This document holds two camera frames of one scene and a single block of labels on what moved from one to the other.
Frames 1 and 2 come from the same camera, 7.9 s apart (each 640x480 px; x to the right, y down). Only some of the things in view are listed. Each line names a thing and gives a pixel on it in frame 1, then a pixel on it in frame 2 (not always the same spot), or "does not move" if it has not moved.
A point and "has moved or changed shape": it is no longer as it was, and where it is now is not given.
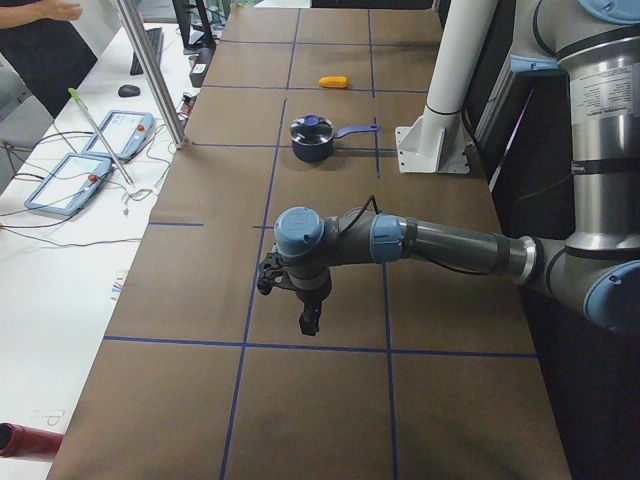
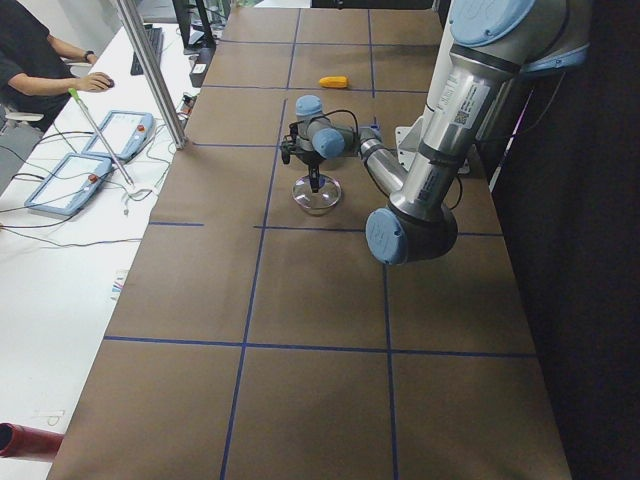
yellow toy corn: [334, 82] does not move
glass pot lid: [311, 130] has moved or changed shape
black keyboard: [156, 40] does not move
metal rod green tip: [102, 135] does not move
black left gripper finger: [309, 319] → [314, 172]
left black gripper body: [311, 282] → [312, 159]
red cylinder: [25, 442] does not move
